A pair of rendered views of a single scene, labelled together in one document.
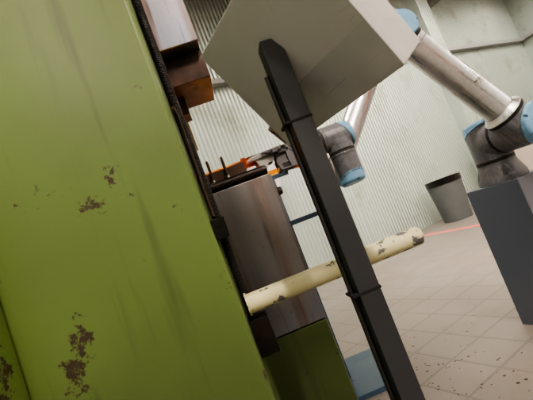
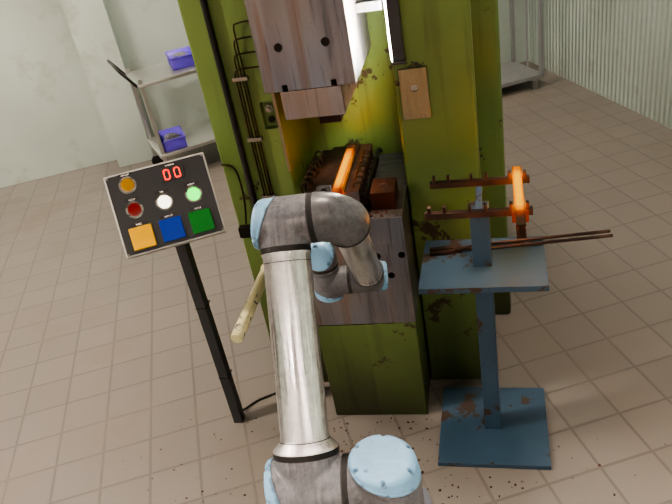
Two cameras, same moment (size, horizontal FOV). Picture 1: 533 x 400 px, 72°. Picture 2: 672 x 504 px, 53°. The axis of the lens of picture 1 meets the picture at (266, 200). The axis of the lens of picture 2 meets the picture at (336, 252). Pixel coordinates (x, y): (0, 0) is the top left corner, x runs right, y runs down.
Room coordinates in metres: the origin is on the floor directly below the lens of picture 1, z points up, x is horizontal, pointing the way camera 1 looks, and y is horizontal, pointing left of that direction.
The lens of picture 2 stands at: (1.94, -1.94, 1.99)
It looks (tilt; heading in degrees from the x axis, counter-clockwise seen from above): 30 degrees down; 111
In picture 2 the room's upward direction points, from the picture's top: 11 degrees counter-clockwise
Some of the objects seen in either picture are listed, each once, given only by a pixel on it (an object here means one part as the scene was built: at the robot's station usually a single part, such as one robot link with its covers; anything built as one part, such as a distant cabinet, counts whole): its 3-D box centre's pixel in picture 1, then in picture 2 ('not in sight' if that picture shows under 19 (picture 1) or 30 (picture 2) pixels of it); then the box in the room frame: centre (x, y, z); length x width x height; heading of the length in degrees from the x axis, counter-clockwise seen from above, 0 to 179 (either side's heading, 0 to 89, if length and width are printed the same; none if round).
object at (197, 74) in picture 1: (147, 95); (323, 82); (1.17, 0.24, 1.32); 0.42 x 0.20 x 0.10; 96
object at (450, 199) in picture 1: (450, 198); not in sight; (4.96, -2.31, 0.29); 0.46 x 0.45 x 0.58; 29
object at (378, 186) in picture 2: not in sight; (384, 193); (1.37, 0.11, 0.95); 0.12 x 0.09 x 0.07; 96
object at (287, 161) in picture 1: (289, 155); not in sight; (1.24, -0.13, 0.97); 0.12 x 0.08 x 0.09; 96
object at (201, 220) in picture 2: not in sight; (201, 220); (0.80, -0.17, 1.01); 0.07 x 0.05 x 0.07; 31
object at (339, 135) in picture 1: (334, 137); (320, 248); (1.26, -0.30, 0.98); 0.12 x 0.09 x 0.10; 96
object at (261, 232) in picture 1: (211, 273); (365, 235); (1.23, 0.26, 0.69); 0.56 x 0.38 x 0.45; 96
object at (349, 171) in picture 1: (347, 167); (330, 280); (1.27, -0.30, 0.86); 0.12 x 0.09 x 0.12; 12
